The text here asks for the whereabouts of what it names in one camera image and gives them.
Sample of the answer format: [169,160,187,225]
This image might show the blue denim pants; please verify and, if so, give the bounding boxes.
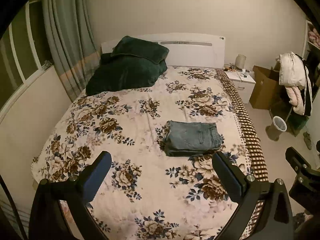
[164,121,222,157]

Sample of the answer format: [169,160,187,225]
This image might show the brown checkered bed sheet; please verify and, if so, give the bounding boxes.
[203,69,268,239]

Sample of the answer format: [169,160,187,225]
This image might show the white mesh trash bin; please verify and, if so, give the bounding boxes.
[265,116,287,141]

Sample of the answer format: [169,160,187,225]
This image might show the pink garment on rack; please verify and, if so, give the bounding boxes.
[285,86,305,115]

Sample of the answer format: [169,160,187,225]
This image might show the white nightstand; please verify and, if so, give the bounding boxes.
[226,69,255,104]

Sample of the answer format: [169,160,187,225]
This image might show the brown cardboard box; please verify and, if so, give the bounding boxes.
[249,66,281,110]

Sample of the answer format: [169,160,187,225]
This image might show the white jacket on rack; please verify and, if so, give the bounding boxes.
[277,52,306,88]

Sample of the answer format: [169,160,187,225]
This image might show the dark green blanket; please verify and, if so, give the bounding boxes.
[86,53,167,96]

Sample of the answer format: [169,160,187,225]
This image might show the white cylindrical lamp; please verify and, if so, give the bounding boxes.
[235,54,246,69]

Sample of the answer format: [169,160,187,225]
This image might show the white shelf unit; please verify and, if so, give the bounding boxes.
[302,19,319,59]

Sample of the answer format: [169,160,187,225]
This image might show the white framed window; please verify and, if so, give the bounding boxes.
[1,0,52,109]

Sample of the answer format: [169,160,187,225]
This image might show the white bed headboard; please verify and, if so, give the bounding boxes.
[101,33,226,69]

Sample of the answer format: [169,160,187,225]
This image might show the grey green curtain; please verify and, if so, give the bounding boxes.
[42,0,100,100]

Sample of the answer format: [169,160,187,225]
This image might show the dark green pillow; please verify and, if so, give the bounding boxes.
[111,36,169,64]

